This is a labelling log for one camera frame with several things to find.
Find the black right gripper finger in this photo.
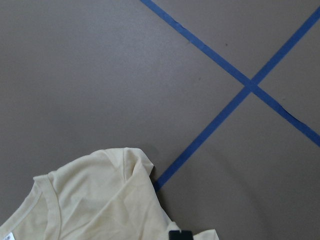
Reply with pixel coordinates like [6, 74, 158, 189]
[168, 225, 193, 240]

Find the cream long-sleeve graphic shirt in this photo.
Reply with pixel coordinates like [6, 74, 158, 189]
[0, 147, 221, 240]

